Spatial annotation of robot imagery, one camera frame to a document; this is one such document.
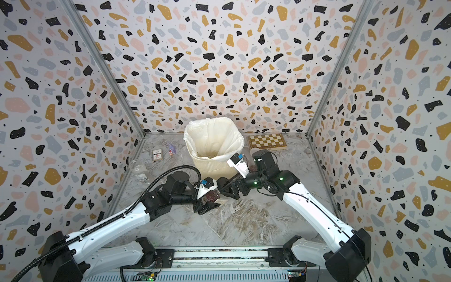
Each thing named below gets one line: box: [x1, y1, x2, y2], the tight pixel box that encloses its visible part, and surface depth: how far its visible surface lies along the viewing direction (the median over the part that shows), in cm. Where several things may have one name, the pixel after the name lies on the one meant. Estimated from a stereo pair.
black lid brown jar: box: [201, 188, 221, 206], surface depth 67 cm
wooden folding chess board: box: [247, 133, 288, 151], surface depth 116 cm
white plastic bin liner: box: [183, 116, 246, 162], surface depth 89 cm
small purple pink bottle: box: [167, 143, 177, 156], surface depth 112 cm
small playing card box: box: [152, 148, 164, 162], surface depth 111 cm
